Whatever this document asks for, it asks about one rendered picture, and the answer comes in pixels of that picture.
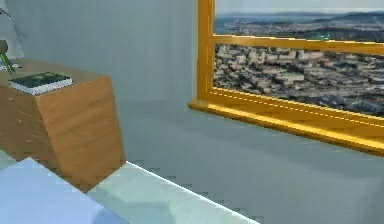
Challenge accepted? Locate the yellow framed window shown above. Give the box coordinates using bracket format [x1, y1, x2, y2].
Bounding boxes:
[188, 0, 384, 158]

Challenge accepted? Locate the brown wooden chest of drawers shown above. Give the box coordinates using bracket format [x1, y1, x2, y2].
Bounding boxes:
[0, 57, 127, 194]

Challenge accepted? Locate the dark green book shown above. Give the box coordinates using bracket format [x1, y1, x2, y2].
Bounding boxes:
[8, 71, 74, 96]

